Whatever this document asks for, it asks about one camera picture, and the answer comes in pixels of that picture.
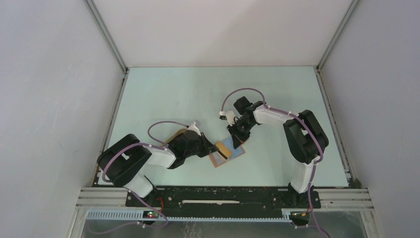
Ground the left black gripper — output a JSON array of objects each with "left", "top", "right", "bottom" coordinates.
[{"left": 184, "top": 132, "right": 218, "bottom": 158}]

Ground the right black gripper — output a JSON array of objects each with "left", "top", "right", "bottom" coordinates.
[{"left": 227, "top": 119, "right": 255, "bottom": 149}]

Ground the tan credit card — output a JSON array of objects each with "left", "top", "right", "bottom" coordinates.
[{"left": 215, "top": 141, "right": 233, "bottom": 160}]

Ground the yellow oval tray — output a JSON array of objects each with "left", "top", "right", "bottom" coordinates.
[{"left": 163, "top": 128, "right": 187, "bottom": 147}]

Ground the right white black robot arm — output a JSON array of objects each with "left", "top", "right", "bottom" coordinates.
[{"left": 219, "top": 97, "right": 329, "bottom": 207}]

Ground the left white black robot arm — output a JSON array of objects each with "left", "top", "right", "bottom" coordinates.
[{"left": 97, "top": 129, "right": 218, "bottom": 207}]

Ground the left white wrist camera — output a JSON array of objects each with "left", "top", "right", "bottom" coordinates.
[{"left": 187, "top": 120, "right": 201, "bottom": 136}]

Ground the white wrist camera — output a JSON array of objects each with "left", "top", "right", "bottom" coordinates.
[
  {"left": 187, "top": 120, "right": 201, "bottom": 136},
  {"left": 219, "top": 111, "right": 235, "bottom": 126}
]

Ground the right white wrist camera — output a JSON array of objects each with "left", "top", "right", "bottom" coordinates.
[{"left": 219, "top": 111, "right": 235, "bottom": 126}]

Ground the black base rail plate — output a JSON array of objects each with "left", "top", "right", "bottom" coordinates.
[{"left": 145, "top": 186, "right": 321, "bottom": 219}]

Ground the aluminium frame rail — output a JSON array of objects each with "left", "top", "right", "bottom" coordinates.
[{"left": 76, "top": 186, "right": 374, "bottom": 222}]

